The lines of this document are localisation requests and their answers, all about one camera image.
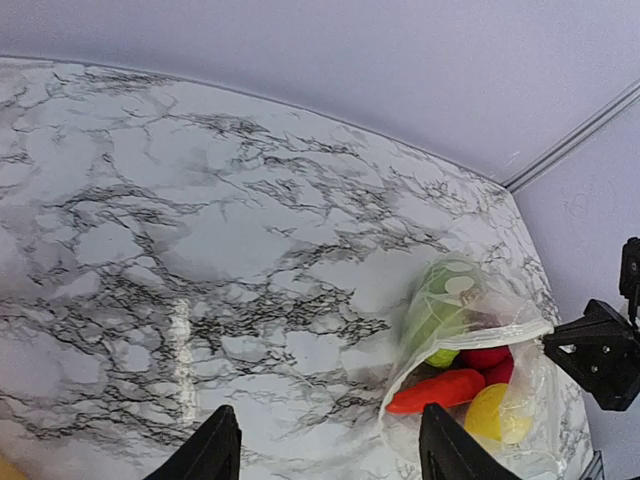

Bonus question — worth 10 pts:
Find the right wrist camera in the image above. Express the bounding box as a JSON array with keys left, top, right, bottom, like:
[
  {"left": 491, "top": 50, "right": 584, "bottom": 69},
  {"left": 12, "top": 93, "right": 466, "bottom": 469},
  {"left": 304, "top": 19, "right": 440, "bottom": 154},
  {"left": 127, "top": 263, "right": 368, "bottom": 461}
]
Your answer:
[{"left": 619, "top": 237, "right": 640, "bottom": 300}]

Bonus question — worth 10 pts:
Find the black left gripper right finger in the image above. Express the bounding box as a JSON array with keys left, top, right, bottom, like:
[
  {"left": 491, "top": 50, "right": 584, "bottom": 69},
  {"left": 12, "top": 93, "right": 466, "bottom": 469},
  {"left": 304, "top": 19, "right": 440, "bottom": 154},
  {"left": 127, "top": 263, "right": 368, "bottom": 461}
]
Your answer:
[{"left": 419, "top": 403, "right": 519, "bottom": 480}]

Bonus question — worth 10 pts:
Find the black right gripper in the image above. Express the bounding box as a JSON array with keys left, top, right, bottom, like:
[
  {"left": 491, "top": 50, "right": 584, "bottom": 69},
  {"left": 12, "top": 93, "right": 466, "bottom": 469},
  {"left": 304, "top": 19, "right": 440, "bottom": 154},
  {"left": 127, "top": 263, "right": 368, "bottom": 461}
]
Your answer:
[{"left": 542, "top": 299, "right": 639, "bottom": 411}]

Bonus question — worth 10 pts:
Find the right aluminium frame post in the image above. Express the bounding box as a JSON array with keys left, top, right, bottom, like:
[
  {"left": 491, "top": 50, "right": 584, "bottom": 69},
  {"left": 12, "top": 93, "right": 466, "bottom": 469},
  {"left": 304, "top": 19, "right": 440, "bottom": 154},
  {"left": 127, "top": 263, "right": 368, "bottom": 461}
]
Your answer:
[{"left": 501, "top": 79, "right": 639, "bottom": 194}]

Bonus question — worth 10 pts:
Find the fake yellow lemon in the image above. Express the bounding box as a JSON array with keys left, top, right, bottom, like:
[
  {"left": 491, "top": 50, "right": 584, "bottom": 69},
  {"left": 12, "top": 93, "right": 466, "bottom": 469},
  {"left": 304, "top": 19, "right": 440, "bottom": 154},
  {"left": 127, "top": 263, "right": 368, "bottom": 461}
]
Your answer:
[{"left": 464, "top": 383, "right": 533, "bottom": 444}]

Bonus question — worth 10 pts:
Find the fake green apple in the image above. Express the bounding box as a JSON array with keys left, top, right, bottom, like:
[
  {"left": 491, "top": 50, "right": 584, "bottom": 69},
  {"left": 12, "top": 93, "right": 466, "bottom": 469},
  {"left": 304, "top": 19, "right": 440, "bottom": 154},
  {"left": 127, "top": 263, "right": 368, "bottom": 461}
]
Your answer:
[{"left": 400, "top": 253, "right": 489, "bottom": 369}]

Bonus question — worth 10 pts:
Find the fake orange carrot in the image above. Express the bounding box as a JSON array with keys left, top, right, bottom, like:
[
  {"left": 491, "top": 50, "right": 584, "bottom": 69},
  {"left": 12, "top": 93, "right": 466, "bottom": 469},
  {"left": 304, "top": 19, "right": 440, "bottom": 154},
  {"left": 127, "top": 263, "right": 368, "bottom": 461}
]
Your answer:
[{"left": 385, "top": 369, "right": 486, "bottom": 415}]

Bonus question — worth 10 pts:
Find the clear polka dot zip bag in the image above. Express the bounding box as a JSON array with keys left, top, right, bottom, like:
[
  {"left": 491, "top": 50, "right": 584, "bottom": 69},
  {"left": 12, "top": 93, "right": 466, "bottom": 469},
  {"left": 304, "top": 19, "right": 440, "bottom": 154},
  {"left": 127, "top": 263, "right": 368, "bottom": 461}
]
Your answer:
[{"left": 379, "top": 253, "right": 566, "bottom": 479}]

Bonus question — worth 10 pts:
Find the fake red pepper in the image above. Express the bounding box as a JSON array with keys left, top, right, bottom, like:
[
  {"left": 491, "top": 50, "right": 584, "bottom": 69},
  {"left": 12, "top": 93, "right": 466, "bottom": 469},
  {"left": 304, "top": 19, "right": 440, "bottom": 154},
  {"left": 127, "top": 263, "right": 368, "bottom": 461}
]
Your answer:
[{"left": 458, "top": 346, "right": 514, "bottom": 386}]

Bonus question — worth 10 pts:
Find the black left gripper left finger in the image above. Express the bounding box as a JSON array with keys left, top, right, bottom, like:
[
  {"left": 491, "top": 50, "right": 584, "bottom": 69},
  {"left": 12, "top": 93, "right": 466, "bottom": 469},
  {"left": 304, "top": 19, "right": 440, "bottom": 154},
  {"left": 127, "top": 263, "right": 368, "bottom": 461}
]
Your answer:
[{"left": 144, "top": 405, "right": 242, "bottom": 480}]

